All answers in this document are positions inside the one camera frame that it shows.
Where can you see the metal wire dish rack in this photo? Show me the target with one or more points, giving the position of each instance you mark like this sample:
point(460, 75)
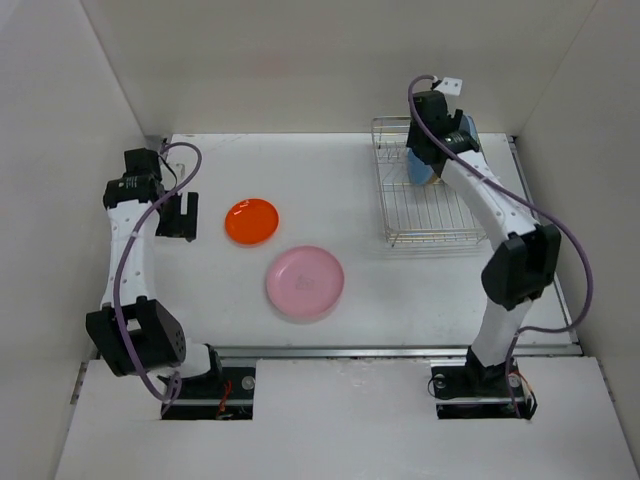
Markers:
point(416, 216)

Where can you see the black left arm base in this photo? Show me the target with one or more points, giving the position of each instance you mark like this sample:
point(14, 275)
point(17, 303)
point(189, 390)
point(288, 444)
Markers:
point(224, 396)

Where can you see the pink plate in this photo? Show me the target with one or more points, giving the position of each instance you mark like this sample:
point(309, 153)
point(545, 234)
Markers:
point(305, 283)

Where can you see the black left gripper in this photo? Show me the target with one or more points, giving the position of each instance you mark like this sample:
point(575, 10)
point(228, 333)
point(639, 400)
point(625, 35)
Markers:
point(182, 224)

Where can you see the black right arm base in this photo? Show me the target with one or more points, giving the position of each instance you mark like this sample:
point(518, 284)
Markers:
point(457, 397)

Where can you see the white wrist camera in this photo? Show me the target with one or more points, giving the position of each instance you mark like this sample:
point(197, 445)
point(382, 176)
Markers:
point(177, 171)
point(451, 88)

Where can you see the light blue plate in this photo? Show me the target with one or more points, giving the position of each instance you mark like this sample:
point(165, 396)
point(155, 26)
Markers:
point(419, 173)

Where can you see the orange plate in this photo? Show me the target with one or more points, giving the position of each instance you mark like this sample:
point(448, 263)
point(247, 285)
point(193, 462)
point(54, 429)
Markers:
point(251, 222)

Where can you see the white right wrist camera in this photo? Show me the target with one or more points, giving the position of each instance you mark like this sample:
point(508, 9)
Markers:
point(451, 88)

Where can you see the aluminium rail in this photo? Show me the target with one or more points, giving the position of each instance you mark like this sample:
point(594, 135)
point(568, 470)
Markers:
point(363, 352)

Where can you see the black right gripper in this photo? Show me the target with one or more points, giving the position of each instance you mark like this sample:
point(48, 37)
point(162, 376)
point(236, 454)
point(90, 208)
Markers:
point(454, 119)

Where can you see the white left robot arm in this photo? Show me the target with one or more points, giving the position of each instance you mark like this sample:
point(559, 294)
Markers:
point(132, 330)

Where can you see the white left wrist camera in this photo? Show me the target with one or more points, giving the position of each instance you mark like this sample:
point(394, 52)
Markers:
point(177, 171)

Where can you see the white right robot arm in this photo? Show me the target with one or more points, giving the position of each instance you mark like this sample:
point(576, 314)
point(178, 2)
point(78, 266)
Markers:
point(525, 252)

